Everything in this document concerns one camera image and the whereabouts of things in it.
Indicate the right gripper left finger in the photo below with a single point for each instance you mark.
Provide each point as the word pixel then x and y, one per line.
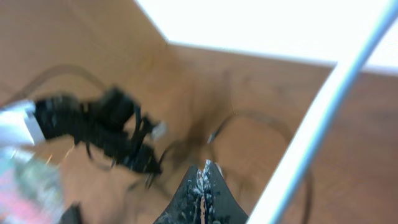
pixel 184 207

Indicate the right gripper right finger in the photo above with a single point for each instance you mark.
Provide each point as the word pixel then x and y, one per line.
pixel 220 205

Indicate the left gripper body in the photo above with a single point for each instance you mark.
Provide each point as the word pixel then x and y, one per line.
pixel 113 123

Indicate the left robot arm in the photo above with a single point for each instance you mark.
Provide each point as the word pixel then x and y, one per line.
pixel 20 128

